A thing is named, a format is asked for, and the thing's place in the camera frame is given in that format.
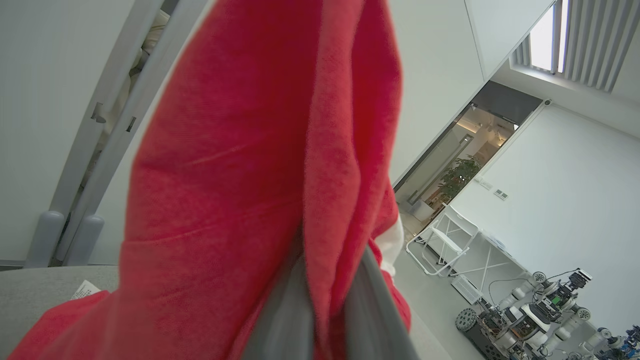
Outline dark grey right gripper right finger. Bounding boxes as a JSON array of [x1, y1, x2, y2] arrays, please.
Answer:
[[344, 247, 421, 360]]

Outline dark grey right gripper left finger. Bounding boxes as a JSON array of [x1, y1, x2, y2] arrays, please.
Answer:
[[242, 234, 316, 360]]

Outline red jersey shirt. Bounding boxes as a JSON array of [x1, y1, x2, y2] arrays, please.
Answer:
[[7, 0, 413, 360]]

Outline white perforated box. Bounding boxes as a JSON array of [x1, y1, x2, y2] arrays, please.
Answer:
[[451, 275, 485, 305]]

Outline white folding chair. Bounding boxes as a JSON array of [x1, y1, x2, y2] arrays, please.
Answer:
[[406, 202, 531, 292]]

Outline white grey robot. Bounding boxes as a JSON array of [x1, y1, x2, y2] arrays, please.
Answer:
[[456, 268, 596, 360]]

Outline green potted plant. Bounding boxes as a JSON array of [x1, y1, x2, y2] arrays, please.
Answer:
[[414, 156, 483, 222]]

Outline grey vertical window blinds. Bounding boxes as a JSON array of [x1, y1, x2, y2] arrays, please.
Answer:
[[510, 0, 640, 94]]

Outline grey partition post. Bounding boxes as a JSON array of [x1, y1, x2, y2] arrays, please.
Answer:
[[62, 0, 208, 267], [25, 0, 166, 269]]

